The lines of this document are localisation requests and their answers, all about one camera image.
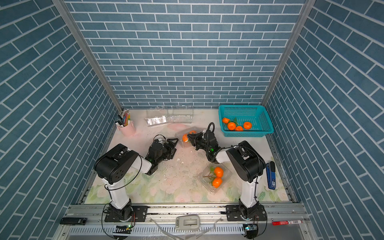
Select red marker pen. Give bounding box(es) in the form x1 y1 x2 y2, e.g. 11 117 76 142
272 220 303 226

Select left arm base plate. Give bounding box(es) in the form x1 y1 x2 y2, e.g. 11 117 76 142
103 205 148 223

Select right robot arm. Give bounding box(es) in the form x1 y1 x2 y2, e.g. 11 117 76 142
187 123 266 220

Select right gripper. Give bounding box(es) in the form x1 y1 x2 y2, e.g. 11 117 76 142
188 134 212 155

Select teal plastic basket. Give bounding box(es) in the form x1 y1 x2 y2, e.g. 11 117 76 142
219 105 274 138

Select blue stapler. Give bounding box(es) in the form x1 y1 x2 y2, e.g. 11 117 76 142
266 161 277 190

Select pink pen cup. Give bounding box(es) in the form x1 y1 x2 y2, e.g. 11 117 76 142
115 120 136 137

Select black device on rail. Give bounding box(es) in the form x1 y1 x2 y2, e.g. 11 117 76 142
60 217 87 226

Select clear clamshell container front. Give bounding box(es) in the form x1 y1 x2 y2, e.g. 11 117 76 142
197 164 232 194

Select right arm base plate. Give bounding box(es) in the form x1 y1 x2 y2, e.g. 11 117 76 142
220 204 268 222

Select orange front container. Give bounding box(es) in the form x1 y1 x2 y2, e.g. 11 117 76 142
212 177 223 189
214 167 224 178

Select pens in cup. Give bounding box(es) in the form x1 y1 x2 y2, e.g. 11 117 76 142
115 109 131 127

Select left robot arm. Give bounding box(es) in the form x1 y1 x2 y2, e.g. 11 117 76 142
94 135 179 222

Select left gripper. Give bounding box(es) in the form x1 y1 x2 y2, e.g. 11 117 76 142
155 139 179 166

